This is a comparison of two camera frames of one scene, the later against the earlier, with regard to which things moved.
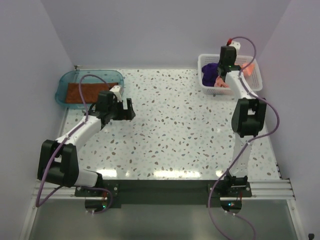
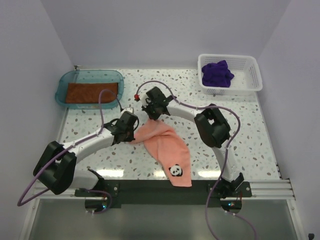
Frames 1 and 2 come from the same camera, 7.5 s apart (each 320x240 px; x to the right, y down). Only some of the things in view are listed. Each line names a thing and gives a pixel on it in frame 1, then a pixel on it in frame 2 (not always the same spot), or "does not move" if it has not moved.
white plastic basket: x=253 y=81 does not move
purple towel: x=210 y=74 does not move
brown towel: x=91 y=92 does not move
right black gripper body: x=219 y=65 → x=152 y=110
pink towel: x=247 y=69 → x=170 y=149
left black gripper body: x=116 y=110 → x=129 y=136
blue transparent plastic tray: x=88 y=76 does not move
